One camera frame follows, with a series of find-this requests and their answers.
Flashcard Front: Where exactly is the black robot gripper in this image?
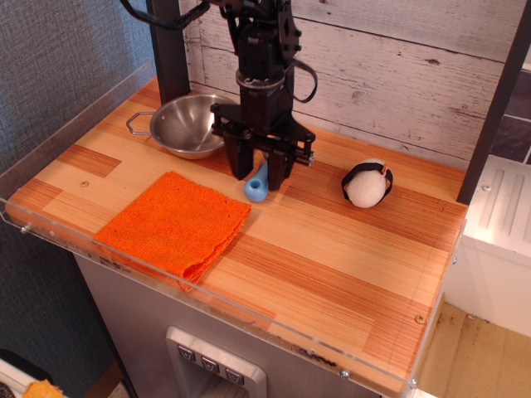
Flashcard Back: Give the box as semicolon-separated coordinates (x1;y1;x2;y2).
210;82;315;191

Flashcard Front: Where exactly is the blue grey plastic spoon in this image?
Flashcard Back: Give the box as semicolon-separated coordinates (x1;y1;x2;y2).
243;162;269;202

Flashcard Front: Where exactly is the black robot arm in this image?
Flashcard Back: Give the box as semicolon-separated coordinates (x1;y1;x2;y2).
211;1;315;191

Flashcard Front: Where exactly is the clear acrylic counter guard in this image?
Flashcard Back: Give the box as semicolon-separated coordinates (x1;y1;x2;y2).
1;63;466;397

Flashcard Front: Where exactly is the orange knitted cloth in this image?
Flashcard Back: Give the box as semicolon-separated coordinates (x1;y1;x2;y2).
94;172;251;293

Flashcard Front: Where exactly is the white black penguin toy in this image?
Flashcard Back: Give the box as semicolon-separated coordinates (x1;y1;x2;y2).
341;158;393;209

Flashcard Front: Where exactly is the silver dispenser panel with buttons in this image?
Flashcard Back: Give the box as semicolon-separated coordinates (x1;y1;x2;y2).
166;326;268;397

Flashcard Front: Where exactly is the yellow object at corner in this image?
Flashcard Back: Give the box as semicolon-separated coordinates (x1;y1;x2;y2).
22;380;65;398

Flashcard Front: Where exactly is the stainless steel bowl with handles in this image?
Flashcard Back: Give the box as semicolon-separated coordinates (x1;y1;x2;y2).
126;94;236;160

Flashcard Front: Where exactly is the dark left vertical post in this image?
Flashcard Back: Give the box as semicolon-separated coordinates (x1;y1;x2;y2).
146;0;191;104

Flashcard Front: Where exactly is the dark vertical post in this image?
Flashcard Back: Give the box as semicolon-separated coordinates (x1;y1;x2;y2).
146;0;191;104
456;1;530;205

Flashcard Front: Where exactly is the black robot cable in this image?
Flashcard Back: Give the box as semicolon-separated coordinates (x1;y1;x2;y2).
119;0;212;32

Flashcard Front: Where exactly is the dark right vertical post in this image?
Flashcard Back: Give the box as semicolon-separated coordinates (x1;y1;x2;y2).
456;1;530;205

